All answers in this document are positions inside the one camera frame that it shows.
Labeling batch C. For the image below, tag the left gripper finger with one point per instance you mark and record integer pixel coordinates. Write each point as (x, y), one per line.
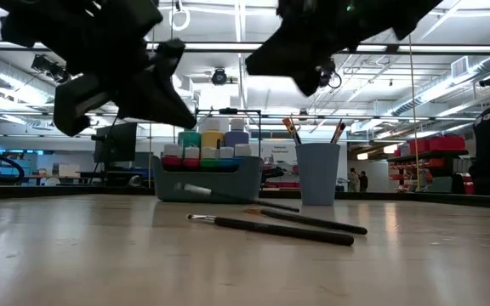
(79, 106)
(160, 98)

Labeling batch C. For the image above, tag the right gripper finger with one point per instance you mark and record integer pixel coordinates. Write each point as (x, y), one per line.
(311, 83)
(287, 55)

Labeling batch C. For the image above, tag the black paintbrush orange tip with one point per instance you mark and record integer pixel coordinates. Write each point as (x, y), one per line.
(294, 132)
(335, 132)

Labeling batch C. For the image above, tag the large yellow paint bottle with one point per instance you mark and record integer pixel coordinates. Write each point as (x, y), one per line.
(212, 136)

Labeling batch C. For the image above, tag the large violet-blue paint bottle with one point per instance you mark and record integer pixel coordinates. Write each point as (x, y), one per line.
(236, 136)

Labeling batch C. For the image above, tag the small teal paint bottle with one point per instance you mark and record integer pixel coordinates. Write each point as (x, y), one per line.
(226, 152)

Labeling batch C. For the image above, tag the small blue paint bottle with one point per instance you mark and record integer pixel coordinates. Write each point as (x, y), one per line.
(243, 149)

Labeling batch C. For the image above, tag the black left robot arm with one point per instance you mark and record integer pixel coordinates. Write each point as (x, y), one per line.
(9, 25)

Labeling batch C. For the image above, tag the paint bottles in caddy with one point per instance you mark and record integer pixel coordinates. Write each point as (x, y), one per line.
(228, 111)

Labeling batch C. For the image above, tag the black monitor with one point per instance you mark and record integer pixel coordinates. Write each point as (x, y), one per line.
(117, 142)

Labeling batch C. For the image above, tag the black spotlights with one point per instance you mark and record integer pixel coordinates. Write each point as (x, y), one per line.
(41, 64)

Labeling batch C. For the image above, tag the white box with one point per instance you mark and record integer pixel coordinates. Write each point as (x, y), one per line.
(67, 170)

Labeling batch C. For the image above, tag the blue plastic cup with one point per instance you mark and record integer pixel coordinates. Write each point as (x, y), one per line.
(317, 174)

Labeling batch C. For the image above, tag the teal plastic bin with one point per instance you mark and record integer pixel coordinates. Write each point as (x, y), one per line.
(245, 183)

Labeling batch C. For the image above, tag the white air vent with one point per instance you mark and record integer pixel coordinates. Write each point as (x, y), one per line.
(459, 66)

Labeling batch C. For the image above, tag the red storage bin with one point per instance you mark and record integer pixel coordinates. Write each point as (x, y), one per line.
(447, 143)

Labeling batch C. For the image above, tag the black hanging camera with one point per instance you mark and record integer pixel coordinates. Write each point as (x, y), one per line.
(332, 78)
(219, 77)

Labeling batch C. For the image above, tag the black horizontal frame bar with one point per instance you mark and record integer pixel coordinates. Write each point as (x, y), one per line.
(391, 47)

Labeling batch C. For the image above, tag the white wall sign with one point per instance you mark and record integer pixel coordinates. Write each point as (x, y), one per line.
(281, 149)

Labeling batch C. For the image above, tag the black tripod camera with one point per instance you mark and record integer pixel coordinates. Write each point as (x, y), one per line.
(272, 172)

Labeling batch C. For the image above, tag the black ceiling camera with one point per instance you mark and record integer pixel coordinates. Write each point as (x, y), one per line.
(489, 81)

